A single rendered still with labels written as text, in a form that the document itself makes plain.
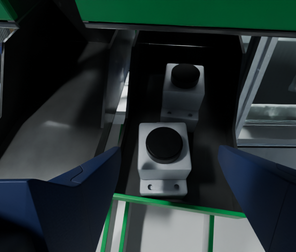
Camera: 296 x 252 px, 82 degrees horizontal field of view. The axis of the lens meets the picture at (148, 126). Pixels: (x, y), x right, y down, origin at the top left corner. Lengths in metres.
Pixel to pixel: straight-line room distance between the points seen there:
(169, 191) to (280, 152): 1.00
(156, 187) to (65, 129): 0.14
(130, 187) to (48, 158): 0.10
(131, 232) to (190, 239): 0.10
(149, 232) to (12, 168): 0.22
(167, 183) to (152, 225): 0.17
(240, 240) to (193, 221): 0.28
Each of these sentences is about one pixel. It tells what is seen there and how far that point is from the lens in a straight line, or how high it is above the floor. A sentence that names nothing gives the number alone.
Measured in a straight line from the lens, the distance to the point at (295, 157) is 1.22.
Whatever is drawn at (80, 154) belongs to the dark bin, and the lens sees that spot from 0.21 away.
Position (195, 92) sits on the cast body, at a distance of 0.19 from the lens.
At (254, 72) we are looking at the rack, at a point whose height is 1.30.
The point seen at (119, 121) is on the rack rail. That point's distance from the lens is 0.25.
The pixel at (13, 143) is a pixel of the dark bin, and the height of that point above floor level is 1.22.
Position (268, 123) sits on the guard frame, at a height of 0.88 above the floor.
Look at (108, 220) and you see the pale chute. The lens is 0.28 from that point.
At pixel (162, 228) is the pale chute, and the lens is 0.33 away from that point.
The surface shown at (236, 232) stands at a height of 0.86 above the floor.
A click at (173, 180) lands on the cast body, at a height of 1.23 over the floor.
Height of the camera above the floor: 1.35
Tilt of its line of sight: 33 degrees down
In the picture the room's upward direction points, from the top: 2 degrees clockwise
